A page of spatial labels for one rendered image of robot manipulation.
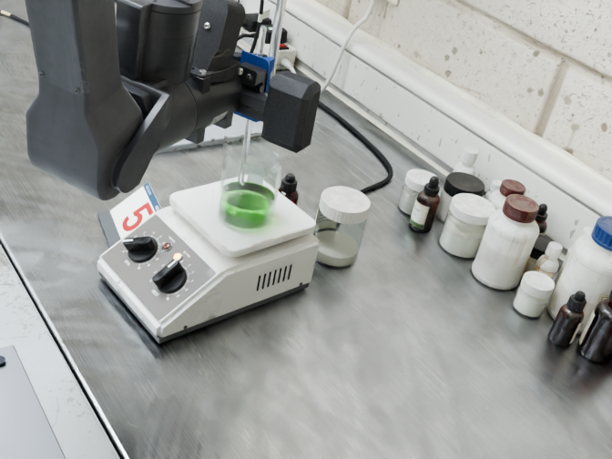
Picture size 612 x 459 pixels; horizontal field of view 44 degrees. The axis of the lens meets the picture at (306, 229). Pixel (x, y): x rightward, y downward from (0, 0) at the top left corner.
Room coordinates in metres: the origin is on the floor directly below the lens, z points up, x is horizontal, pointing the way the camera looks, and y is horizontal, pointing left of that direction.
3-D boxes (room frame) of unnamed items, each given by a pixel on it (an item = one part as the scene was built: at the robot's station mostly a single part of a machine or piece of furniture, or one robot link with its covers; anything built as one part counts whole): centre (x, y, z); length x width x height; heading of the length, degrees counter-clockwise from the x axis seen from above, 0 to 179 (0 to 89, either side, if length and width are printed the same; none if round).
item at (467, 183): (0.92, -0.20, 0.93); 0.05 x 0.05 x 0.06
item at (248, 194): (0.67, 0.06, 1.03); 0.07 x 0.06 x 0.08; 38
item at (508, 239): (0.80, -0.24, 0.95); 0.06 x 0.06 x 0.11
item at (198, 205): (0.69, 0.07, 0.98); 0.12 x 0.12 x 0.01; 46
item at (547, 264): (0.79, -0.30, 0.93); 0.03 x 0.03 x 0.07
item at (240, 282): (0.67, 0.09, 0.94); 0.22 x 0.13 x 0.08; 136
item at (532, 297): (0.74, -0.28, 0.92); 0.04 x 0.04 x 0.04
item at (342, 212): (0.77, -0.04, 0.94); 0.06 x 0.06 x 0.08
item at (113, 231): (0.73, 0.20, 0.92); 0.09 x 0.06 x 0.04; 30
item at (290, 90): (0.59, 0.11, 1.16); 0.19 x 0.08 x 0.06; 67
